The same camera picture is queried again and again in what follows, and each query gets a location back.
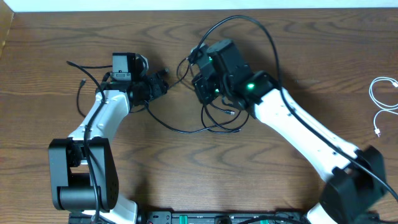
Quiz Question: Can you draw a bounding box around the black USB cable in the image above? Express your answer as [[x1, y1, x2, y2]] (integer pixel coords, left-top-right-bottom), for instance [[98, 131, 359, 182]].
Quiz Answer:
[[76, 57, 242, 134]]

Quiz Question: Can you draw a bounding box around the white USB cable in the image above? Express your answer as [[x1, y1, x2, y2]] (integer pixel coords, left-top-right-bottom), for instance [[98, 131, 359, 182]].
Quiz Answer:
[[368, 77, 398, 138]]

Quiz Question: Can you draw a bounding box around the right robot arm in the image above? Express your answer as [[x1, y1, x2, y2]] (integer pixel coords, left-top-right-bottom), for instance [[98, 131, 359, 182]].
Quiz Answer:
[[188, 39, 387, 223]]

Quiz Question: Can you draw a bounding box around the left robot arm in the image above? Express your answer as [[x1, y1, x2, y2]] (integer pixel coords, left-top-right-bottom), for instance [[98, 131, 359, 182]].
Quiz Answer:
[[48, 53, 169, 223]]

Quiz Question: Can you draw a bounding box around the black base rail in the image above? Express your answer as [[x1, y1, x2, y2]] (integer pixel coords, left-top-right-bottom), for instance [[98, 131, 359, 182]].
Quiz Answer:
[[68, 210, 380, 224]]

